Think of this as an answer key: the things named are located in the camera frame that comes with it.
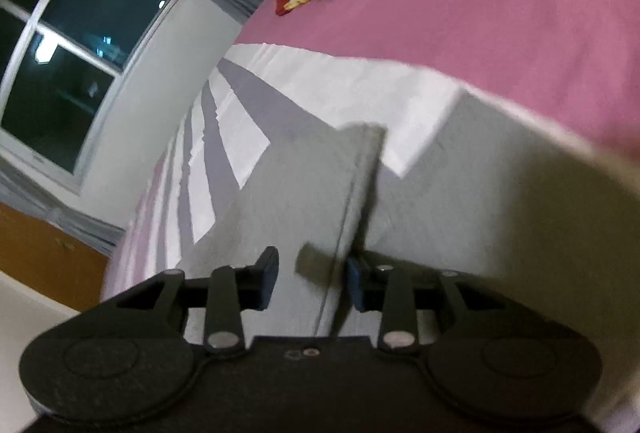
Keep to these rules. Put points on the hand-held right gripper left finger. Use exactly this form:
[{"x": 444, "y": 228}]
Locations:
[{"x": 269, "y": 278}]

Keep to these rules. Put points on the grey sock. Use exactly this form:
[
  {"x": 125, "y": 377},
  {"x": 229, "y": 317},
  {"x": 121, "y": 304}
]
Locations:
[{"x": 300, "y": 193}]

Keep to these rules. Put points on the wooden cabinet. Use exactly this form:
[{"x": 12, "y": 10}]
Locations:
[{"x": 35, "y": 258}]

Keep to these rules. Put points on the striped bed sheet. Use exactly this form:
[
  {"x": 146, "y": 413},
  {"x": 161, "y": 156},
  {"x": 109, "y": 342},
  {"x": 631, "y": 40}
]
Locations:
[{"x": 310, "y": 83}]

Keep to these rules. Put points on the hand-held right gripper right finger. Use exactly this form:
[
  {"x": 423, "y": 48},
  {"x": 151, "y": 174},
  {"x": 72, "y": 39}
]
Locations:
[{"x": 355, "y": 283}]

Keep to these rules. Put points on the white framed window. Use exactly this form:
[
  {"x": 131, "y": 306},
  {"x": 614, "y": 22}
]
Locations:
[{"x": 100, "y": 13}]

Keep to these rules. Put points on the pink blanket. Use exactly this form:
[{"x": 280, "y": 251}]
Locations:
[{"x": 475, "y": 23}]

